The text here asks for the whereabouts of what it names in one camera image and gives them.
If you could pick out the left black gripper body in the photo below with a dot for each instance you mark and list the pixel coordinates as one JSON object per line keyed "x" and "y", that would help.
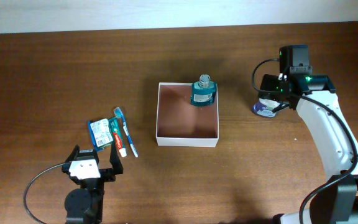
{"x": 107, "y": 175}

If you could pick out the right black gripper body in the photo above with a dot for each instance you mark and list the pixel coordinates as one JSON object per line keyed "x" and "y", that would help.
{"x": 271, "y": 81}

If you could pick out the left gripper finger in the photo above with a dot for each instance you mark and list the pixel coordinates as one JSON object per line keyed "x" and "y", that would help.
{"x": 115, "y": 160}
{"x": 73, "y": 154}

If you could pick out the clear pump soap bottle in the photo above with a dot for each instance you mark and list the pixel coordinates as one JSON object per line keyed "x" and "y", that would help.
{"x": 265, "y": 107}

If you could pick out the teal mouthwash bottle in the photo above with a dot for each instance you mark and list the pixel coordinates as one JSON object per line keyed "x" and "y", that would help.
{"x": 203, "y": 91}

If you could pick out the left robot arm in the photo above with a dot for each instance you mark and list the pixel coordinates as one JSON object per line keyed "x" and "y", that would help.
{"x": 85, "y": 204}

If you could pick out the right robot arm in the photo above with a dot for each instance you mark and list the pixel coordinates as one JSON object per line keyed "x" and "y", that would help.
{"x": 315, "y": 100}

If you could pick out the blue razor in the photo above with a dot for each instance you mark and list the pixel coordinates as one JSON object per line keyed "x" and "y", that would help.
{"x": 95, "y": 147}

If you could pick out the green red toothpaste tube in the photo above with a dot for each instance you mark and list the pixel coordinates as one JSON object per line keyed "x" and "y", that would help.
{"x": 116, "y": 133}

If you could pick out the blue white toothbrush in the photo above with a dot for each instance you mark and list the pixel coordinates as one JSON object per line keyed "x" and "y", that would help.
{"x": 119, "y": 114}

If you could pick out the pink cardboard box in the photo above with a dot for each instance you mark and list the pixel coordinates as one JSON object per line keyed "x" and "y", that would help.
{"x": 179, "y": 123}

